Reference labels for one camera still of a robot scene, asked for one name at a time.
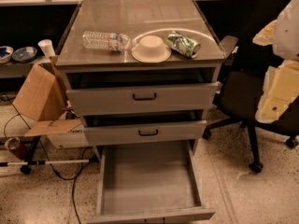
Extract grey bottom drawer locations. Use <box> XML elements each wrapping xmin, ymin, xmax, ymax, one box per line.
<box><xmin>88</xmin><ymin>141</ymin><xmax>215</xmax><ymax>224</ymax></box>

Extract grey drawer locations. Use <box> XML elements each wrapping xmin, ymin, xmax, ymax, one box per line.
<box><xmin>66</xmin><ymin>68</ymin><xmax>217</xmax><ymax>116</ymax></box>
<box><xmin>84</xmin><ymin>110</ymin><xmax>206</xmax><ymax>145</ymax></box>
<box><xmin>88</xmin><ymin>141</ymin><xmax>215</xmax><ymax>224</ymax></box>

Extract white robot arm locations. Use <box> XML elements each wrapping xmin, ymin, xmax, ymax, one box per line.
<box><xmin>253</xmin><ymin>0</ymin><xmax>299</xmax><ymax>123</ymax></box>

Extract grey drawer cabinet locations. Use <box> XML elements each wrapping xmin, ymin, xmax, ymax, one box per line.
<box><xmin>55</xmin><ymin>0</ymin><xmax>226</xmax><ymax>161</ymax></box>

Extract grey top drawer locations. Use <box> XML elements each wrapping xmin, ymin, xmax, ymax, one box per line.
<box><xmin>66</xmin><ymin>68</ymin><xmax>217</xmax><ymax>116</ymax></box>

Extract grey middle drawer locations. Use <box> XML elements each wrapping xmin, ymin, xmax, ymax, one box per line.
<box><xmin>84</xmin><ymin>110</ymin><xmax>206</xmax><ymax>145</ymax></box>

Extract white upturned bowl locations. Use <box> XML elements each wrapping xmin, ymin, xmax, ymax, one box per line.
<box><xmin>132</xmin><ymin>35</ymin><xmax>172</xmax><ymax>63</ymax></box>

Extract crushed green soda can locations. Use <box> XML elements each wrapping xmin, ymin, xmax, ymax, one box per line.
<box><xmin>166</xmin><ymin>31</ymin><xmax>201</xmax><ymax>59</ymax></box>

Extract clear plastic water bottle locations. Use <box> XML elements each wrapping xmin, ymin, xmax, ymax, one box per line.
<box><xmin>82</xmin><ymin>31</ymin><xmax>131</xmax><ymax>52</ymax></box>

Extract white box on floor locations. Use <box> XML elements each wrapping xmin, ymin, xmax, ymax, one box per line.
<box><xmin>47</xmin><ymin>125</ymin><xmax>89</xmax><ymax>148</ymax></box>

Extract black office chair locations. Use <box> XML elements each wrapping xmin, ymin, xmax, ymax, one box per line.
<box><xmin>202</xmin><ymin>0</ymin><xmax>299</xmax><ymax>174</ymax></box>

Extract open cardboard box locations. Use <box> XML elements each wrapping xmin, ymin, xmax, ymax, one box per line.
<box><xmin>13</xmin><ymin>63</ymin><xmax>81</xmax><ymax>136</ymax></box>

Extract white paper cup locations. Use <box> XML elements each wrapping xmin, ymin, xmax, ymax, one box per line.
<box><xmin>38</xmin><ymin>39</ymin><xmax>55</xmax><ymax>58</ymax></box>

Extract white black rod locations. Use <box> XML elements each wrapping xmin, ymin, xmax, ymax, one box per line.
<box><xmin>0</xmin><ymin>160</ymin><xmax>91</xmax><ymax>167</ymax></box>

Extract brown cup on floor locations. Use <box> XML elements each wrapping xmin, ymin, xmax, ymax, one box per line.
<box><xmin>5</xmin><ymin>137</ymin><xmax>28</xmax><ymax>160</ymax></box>

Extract white blue bowl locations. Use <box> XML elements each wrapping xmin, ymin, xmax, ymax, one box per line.
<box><xmin>0</xmin><ymin>46</ymin><xmax>14</xmax><ymax>64</ymax></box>

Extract black floor cable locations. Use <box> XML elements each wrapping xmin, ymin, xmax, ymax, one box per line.
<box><xmin>0</xmin><ymin>91</ymin><xmax>94</xmax><ymax>224</ymax></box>

